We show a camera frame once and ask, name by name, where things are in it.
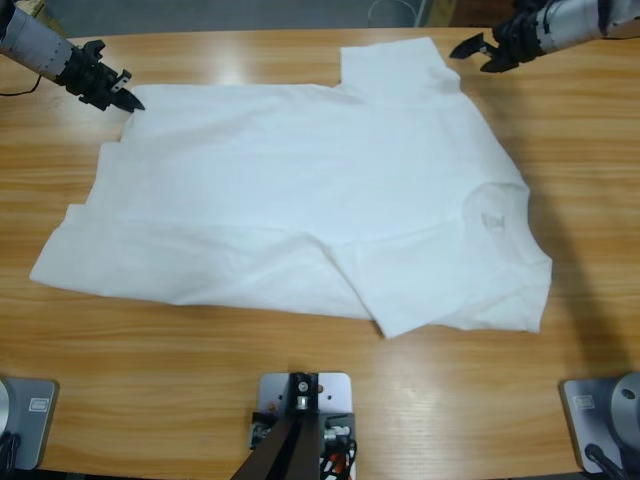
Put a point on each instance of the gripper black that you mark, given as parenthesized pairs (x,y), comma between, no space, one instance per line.
(517,40)
(90,80)

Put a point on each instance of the white t-shirt with small print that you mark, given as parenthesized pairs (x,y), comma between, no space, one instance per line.
(300,200)

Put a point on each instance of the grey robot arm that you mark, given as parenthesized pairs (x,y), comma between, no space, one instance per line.
(30,40)
(575,20)

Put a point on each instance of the brown cardboard box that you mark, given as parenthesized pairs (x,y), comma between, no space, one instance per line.
(470,12)

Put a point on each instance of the wooden pallet stack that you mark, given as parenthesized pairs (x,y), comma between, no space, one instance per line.
(47,12)

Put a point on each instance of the white grey mounting plate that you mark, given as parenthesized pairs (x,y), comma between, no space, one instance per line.
(270,395)

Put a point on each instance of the black clamp with silver connector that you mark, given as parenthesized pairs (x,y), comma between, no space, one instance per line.
(340,430)
(261,430)

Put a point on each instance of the arm grey base plate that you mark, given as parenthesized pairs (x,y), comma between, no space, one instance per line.
(625,405)
(37,425)

